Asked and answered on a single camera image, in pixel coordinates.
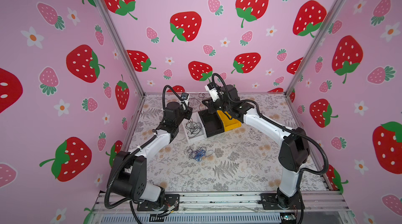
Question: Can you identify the grey thin cable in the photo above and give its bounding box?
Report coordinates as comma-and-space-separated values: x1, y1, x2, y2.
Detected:
184, 118, 204, 137

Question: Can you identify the blue thin cable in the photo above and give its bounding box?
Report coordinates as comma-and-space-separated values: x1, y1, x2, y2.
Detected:
192, 148, 208, 162

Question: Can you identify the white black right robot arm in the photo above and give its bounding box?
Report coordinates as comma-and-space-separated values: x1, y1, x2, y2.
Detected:
202, 73, 329, 209

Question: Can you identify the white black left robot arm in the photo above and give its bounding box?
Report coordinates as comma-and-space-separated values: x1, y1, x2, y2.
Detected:
104, 85, 193, 209

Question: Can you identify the yellow plastic bin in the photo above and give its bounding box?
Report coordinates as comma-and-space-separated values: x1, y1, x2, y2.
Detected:
217, 111, 241, 132

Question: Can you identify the white plastic bin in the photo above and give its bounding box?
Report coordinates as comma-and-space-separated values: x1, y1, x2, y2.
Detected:
182, 112, 207, 145

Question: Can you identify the black plastic bin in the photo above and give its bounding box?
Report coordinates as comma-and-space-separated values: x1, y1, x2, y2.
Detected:
198, 110, 225, 138

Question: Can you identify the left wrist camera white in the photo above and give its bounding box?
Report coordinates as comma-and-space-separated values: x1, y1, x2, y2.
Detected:
180, 92, 189, 108

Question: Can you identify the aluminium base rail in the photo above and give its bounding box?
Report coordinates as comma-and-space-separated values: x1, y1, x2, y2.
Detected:
89, 191, 357, 224

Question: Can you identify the aluminium corner post left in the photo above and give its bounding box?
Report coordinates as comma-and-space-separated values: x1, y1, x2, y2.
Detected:
94, 0, 144, 97

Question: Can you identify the aluminium corner post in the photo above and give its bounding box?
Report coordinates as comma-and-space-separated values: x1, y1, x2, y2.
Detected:
284, 0, 347, 99
94, 0, 144, 97

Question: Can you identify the aluminium corner post right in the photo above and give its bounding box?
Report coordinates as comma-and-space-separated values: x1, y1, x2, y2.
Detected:
284, 0, 347, 99

